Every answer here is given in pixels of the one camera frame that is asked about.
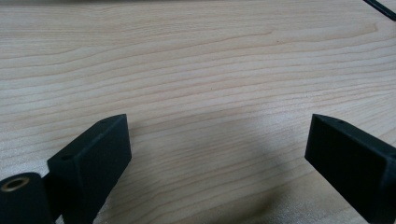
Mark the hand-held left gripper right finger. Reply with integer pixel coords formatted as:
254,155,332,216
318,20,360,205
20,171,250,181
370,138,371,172
304,113,396,224

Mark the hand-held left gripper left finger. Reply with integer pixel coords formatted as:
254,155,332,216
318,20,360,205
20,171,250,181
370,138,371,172
46,113,133,224

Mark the thin black rod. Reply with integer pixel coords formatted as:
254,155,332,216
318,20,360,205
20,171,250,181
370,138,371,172
362,0,396,22

